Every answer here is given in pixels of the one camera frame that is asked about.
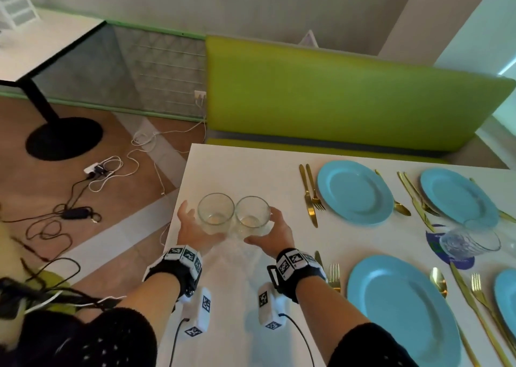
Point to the person's right hand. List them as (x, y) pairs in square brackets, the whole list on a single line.
[(280, 235)]

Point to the person's left hand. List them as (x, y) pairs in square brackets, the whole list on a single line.
[(193, 235)]

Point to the blue plate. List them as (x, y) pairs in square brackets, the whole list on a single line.
[(457, 195), (399, 314), (508, 302), (354, 191)]

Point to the person's right forearm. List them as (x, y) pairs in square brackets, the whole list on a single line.
[(330, 310)]

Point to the person's left forearm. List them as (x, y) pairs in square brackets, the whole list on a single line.
[(149, 302)]

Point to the black power brick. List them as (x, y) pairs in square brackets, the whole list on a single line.
[(76, 212)]

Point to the white power strip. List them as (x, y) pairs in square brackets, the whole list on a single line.
[(93, 170)]

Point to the black knitted sleeve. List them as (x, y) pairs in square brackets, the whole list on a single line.
[(367, 346), (105, 338)]

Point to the green bench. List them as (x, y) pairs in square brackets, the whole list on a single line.
[(342, 96)]

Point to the blue round sticker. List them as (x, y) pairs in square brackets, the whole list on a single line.
[(433, 242)]

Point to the white sign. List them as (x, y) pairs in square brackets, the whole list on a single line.
[(309, 39)]

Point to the white side table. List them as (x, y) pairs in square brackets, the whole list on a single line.
[(48, 44)]

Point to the white roller blind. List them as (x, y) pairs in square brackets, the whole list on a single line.
[(510, 104)]

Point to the white drawer unit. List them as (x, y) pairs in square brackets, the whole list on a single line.
[(16, 4)]

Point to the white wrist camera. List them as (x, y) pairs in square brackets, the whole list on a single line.
[(199, 314), (270, 306)]

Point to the white wall socket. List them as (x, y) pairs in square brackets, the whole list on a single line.
[(200, 94)]

